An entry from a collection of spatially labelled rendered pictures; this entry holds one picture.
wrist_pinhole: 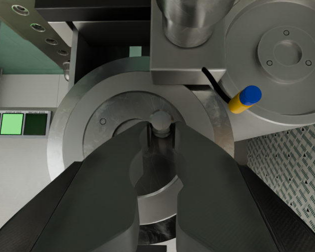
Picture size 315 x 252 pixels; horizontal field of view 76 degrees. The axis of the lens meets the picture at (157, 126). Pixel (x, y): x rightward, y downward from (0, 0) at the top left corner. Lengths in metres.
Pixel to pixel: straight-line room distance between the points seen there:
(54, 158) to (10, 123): 0.44
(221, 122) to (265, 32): 0.09
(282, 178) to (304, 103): 0.15
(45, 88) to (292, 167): 3.36
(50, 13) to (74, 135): 0.10
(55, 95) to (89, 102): 3.21
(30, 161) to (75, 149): 0.42
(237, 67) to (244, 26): 0.04
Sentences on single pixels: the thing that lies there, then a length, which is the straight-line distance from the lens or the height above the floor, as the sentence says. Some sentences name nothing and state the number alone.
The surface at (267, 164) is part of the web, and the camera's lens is 0.36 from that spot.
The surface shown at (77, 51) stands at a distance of 0.20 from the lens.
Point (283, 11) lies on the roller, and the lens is 0.23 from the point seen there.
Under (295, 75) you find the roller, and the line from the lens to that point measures 0.20.
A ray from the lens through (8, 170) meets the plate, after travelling 0.62.
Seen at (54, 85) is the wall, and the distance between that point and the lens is 3.43.
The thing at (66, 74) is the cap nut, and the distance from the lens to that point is 0.56.
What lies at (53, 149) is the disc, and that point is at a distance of 0.18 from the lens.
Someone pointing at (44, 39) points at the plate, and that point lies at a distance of 0.50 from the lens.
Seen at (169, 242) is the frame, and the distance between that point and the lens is 0.52.
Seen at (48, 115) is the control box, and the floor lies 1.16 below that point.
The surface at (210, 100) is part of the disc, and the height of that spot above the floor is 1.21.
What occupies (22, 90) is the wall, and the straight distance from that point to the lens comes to 3.66.
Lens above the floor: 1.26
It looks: 9 degrees down
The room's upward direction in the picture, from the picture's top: 179 degrees counter-clockwise
